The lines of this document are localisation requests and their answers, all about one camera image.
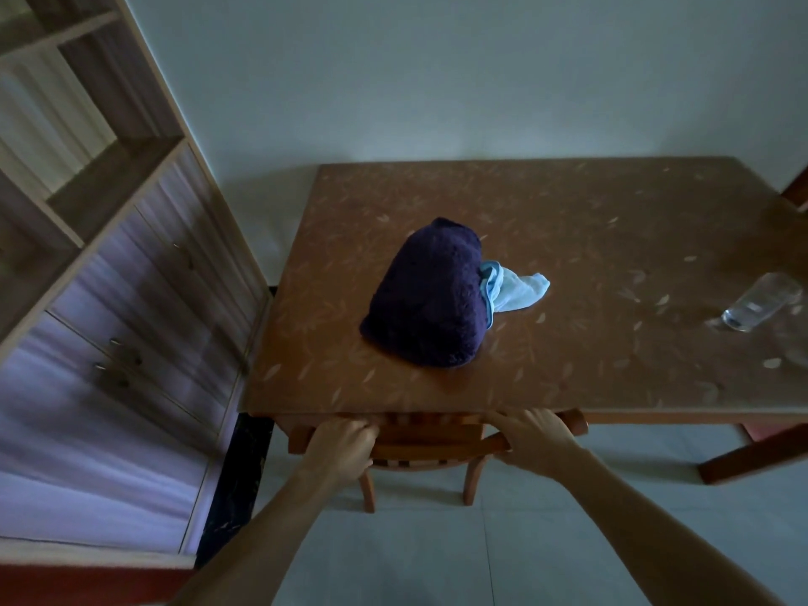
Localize person's right hand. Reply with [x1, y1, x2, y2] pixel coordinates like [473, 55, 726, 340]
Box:
[485, 408, 592, 483]

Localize person's left hand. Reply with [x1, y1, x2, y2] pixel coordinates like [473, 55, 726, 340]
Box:
[303, 417, 381, 492]

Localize orange wooden slatted chair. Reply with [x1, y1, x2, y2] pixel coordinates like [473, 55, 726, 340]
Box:
[287, 411, 589, 516]

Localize person's right forearm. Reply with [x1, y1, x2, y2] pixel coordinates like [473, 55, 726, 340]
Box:
[554, 449, 787, 606]

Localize person's left forearm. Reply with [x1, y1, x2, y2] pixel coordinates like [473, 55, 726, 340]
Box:
[168, 462, 347, 606]

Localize light blue cloth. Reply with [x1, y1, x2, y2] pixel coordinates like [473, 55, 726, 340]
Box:
[478, 261, 551, 314]

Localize dark purple towel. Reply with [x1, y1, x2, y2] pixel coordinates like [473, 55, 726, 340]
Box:
[360, 217, 496, 368]

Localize brown leaf-patterned wooden table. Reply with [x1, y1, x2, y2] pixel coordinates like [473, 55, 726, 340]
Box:
[239, 156, 808, 487]

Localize red-brown wooden chair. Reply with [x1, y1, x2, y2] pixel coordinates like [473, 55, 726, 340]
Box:
[737, 423, 808, 444]

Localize clear drinking glass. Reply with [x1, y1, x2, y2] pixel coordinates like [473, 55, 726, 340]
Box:
[721, 271, 803, 334]

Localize red-brown wooden furniture edge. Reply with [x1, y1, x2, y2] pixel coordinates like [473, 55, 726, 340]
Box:
[0, 563, 198, 606]

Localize light wooden shelf cabinet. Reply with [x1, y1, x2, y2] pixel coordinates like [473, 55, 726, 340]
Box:
[0, 0, 274, 571]

